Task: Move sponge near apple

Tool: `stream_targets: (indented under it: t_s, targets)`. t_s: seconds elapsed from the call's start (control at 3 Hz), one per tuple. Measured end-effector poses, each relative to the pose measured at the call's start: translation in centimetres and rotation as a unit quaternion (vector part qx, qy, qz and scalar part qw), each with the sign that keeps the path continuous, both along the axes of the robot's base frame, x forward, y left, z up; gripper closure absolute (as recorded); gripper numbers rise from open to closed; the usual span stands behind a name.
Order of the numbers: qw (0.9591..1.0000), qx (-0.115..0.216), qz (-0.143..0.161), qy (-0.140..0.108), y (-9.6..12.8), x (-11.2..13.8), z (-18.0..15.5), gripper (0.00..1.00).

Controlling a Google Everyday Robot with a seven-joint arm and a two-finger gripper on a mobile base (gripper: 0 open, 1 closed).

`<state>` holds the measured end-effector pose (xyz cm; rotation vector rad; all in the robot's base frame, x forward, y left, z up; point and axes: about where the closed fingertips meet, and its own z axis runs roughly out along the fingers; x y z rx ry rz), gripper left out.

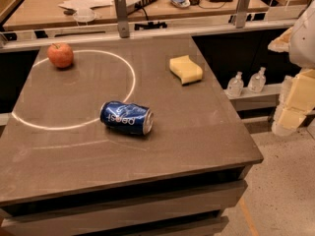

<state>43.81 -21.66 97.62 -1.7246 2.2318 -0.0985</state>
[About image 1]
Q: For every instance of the white papers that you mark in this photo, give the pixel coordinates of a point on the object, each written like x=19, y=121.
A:
x=77, y=4

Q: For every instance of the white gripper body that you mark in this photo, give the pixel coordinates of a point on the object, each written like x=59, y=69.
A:
x=303, y=39

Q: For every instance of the grey metal post right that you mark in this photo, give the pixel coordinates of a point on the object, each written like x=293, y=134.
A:
x=241, y=13

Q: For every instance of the clear bottle left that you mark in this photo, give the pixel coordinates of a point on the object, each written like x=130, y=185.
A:
x=235, y=86

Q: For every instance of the grey metal post left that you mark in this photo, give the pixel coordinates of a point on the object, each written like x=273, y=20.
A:
x=122, y=18

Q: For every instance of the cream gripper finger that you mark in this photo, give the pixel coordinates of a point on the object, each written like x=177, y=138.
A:
x=286, y=121
x=298, y=92

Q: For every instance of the clear round lid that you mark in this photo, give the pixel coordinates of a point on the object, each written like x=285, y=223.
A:
x=84, y=15

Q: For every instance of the upper grey drawer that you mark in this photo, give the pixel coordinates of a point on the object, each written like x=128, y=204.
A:
x=171, y=207

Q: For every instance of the grey drawer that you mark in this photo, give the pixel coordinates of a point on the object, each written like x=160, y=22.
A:
x=171, y=207
x=201, y=227

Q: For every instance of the grey metal post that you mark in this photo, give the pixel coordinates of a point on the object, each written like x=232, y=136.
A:
x=122, y=18
x=241, y=13

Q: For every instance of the lower grey drawer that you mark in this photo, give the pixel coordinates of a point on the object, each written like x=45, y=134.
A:
x=201, y=227

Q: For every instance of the red apple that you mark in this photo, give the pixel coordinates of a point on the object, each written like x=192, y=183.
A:
x=60, y=55

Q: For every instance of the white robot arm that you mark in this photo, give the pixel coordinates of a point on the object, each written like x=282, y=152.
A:
x=301, y=50

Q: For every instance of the blue white pouch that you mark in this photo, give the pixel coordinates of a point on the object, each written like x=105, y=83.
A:
x=180, y=3

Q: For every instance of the grey power strip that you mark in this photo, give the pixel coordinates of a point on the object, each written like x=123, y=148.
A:
x=134, y=5

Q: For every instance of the blue pepsi can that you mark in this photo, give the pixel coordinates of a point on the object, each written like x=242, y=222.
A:
x=127, y=118

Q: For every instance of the clear bottle right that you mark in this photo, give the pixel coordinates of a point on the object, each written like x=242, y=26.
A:
x=257, y=81

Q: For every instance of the black bracket on rail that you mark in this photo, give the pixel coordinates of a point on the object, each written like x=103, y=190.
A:
x=150, y=26

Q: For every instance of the clear bottle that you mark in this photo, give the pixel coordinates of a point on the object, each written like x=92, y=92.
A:
x=235, y=86
x=257, y=81

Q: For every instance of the yellow sponge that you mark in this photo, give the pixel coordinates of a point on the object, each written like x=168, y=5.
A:
x=185, y=69

